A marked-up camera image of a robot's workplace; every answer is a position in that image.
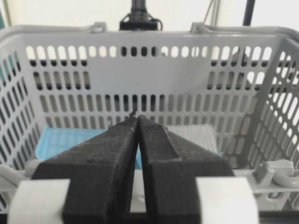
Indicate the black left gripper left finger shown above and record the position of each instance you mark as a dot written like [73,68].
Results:
[82,185]

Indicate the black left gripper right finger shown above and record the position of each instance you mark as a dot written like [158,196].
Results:
[187,184]

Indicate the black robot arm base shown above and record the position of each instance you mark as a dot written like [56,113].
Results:
[139,19]

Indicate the grey plastic shopping basket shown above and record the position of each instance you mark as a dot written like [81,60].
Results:
[242,80]

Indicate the black stand pole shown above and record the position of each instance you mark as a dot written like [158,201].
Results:
[249,9]

